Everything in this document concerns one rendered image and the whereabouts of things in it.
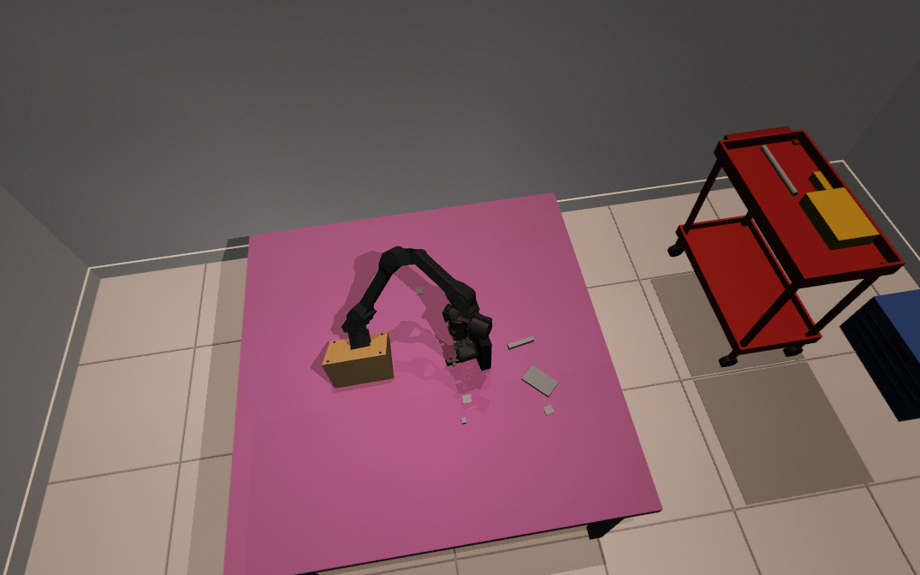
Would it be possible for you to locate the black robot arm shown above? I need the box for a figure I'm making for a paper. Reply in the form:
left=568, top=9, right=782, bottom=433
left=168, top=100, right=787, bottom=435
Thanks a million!
left=341, top=246, right=492, bottom=350

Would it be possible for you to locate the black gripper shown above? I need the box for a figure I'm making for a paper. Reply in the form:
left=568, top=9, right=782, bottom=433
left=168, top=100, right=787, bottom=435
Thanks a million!
left=442, top=314, right=478, bottom=363

